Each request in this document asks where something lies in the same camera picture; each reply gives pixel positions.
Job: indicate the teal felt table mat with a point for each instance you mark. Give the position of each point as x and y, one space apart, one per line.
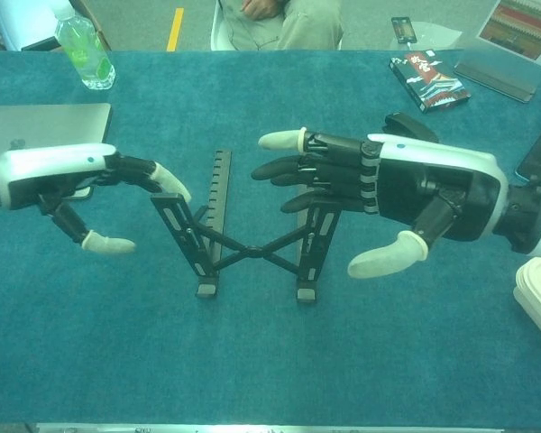
252 361

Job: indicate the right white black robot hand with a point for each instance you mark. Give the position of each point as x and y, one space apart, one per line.
433 189

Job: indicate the silver apple laptop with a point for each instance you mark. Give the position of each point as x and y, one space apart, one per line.
49 122

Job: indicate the dark palace print book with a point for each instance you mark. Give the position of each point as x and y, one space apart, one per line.
433 81

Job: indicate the black stapler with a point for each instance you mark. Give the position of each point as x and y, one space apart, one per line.
410 126

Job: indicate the grey object corner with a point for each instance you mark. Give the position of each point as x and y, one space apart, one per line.
500 76

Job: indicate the black phone red screen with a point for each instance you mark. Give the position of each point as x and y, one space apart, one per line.
403 30

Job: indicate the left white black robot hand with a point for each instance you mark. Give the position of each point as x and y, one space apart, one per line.
49 167

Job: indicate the seated person grey trousers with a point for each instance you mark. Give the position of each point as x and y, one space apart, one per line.
297 22

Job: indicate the clear bottle green label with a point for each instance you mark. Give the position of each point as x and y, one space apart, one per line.
88 54

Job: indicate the black folding laptop stand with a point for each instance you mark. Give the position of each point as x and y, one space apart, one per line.
250 251

